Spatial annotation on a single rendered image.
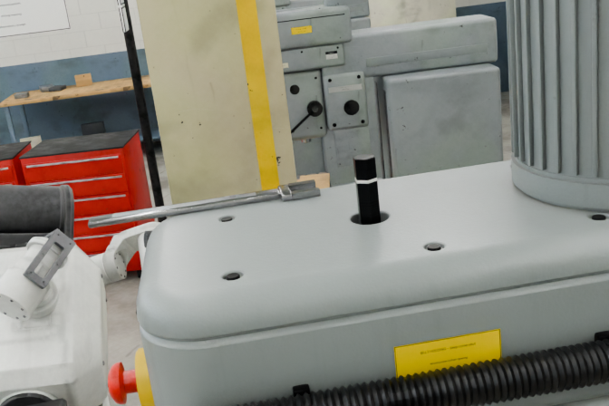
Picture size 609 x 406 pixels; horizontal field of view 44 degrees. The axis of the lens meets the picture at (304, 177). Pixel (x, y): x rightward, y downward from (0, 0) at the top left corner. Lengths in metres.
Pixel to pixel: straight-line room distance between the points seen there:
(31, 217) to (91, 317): 0.22
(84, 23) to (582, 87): 9.25
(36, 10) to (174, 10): 7.53
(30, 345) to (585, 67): 0.88
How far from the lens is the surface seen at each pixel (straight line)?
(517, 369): 0.63
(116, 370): 0.76
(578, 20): 0.68
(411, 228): 0.68
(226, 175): 2.47
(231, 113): 2.43
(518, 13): 0.72
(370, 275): 0.61
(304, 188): 0.82
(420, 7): 9.17
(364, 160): 0.69
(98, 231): 5.51
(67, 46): 9.85
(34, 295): 1.15
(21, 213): 1.36
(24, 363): 1.20
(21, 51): 9.97
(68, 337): 1.21
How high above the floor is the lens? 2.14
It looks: 17 degrees down
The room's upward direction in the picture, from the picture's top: 7 degrees counter-clockwise
